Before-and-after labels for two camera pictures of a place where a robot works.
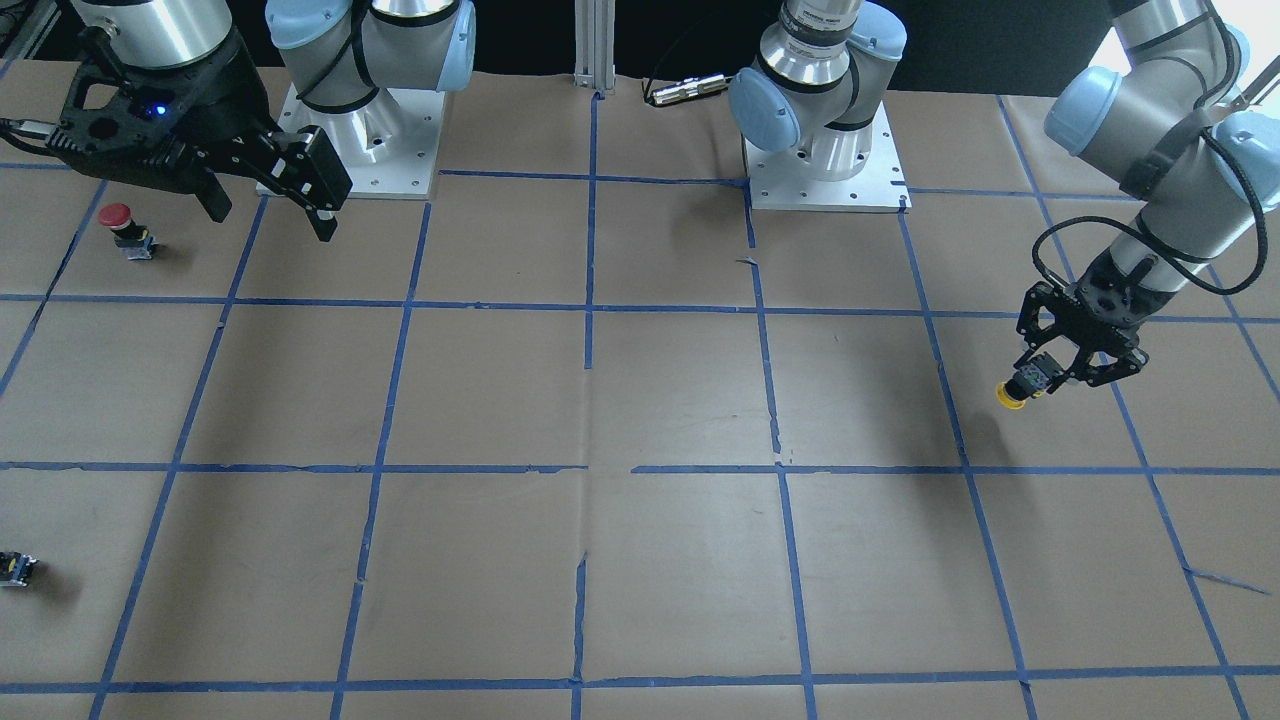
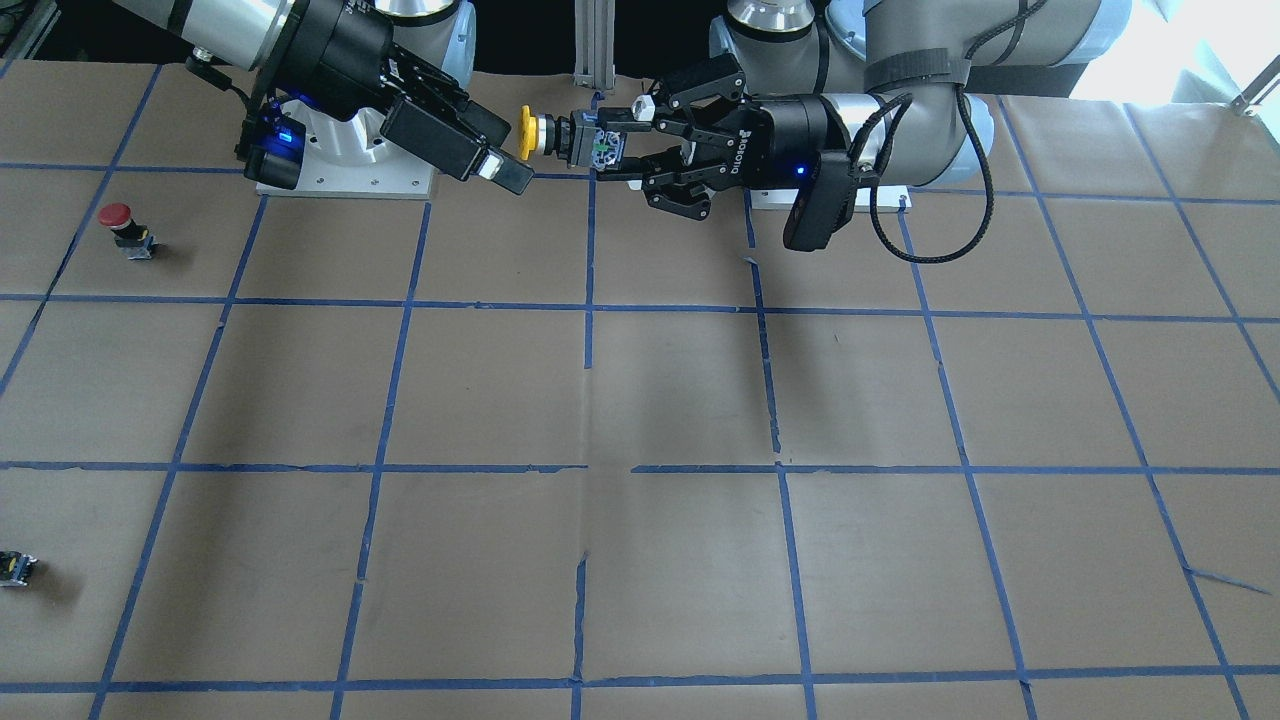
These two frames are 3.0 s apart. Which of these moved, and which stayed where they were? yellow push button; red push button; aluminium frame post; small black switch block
Moved: yellow push button
Stayed: aluminium frame post; red push button; small black switch block
